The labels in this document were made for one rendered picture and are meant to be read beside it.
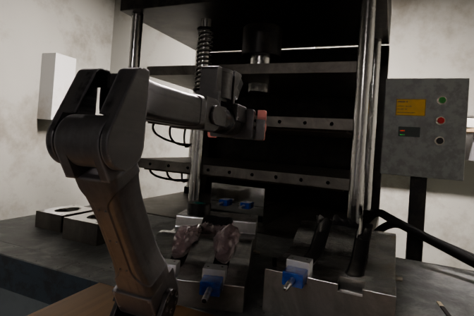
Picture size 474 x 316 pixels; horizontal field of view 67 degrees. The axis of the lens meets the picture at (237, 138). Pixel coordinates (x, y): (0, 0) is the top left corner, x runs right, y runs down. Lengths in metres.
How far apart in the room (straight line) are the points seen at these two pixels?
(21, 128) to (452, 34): 3.87
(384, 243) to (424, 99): 0.76
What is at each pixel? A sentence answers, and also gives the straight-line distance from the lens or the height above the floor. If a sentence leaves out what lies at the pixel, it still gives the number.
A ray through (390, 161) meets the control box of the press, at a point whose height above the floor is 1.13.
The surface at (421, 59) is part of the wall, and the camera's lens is 3.80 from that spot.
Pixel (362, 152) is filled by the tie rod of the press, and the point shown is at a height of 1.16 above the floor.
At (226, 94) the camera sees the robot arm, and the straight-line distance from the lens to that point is 0.71.
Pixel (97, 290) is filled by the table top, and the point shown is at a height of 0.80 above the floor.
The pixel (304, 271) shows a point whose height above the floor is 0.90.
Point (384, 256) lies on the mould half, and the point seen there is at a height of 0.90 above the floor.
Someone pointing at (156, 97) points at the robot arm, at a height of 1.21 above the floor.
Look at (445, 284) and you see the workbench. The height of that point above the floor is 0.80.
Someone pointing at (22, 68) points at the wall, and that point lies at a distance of 3.58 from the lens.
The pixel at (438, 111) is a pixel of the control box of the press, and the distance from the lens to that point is 1.63.
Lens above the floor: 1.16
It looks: 1 degrees up
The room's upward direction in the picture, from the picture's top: 4 degrees clockwise
